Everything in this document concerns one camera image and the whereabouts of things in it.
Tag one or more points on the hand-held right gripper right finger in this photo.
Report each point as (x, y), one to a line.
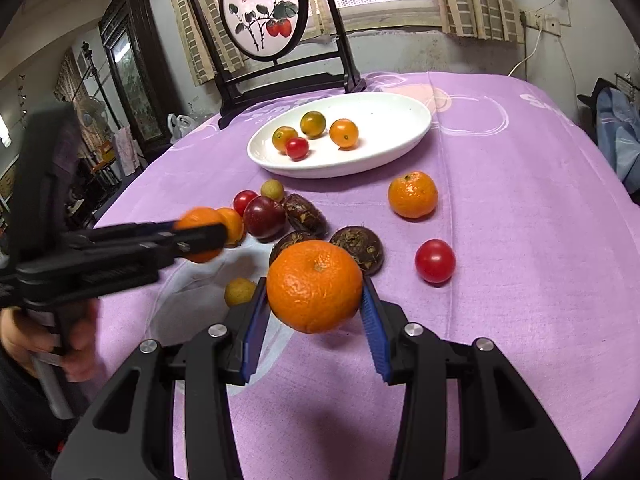
(375, 332)

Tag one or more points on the white oval plate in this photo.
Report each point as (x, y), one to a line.
(380, 125)

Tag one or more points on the small red cherry tomato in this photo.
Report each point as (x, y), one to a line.
(244, 200)
(297, 149)

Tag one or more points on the yellow-brown longan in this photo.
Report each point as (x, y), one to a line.
(239, 292)

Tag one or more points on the purple printed tablecloth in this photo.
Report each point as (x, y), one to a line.
(500, 260)

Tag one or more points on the large red cherry tomato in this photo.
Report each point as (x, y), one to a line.
(435, 260)

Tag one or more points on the white plastic bag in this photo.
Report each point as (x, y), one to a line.
(181, 127)

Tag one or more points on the yellow-orange cherry tomato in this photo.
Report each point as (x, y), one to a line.
(284, 138)

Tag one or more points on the person's left hand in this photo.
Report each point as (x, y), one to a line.
(82, 350)

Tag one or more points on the dark brown water chestnut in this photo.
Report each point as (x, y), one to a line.
(360, 247)
(281, 249)
(305, 215)

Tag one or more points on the green-orange cherry tomato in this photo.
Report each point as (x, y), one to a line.
(313, 124)

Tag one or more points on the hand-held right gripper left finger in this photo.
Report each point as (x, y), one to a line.
(252, 332)

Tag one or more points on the blue clothing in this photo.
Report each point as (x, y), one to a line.
(625, 135)

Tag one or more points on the dark purple passion fruit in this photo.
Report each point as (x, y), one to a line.
(264, 217)

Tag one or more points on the yellow-green small fruit cluster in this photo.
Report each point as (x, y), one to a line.
(272, 190)

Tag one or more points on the dark wooden cabinet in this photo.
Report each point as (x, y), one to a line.
(130, 75)

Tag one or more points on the hanging pale cloth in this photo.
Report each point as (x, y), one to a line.
(125, 150)

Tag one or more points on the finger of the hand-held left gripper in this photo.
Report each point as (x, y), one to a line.
(200, 241)
(150, 228)

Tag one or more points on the orange cherry tomato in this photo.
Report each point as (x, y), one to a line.
(344, 133)

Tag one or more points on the white wall socket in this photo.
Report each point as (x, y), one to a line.
(537, 20)

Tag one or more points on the electric fan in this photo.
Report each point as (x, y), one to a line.
(90, 115)

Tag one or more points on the large orange mandarin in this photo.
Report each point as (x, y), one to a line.
(315, 285)
(413, 195)

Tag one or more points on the small orange kumquat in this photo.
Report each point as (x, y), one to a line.
(234, 225)
(197, 219)

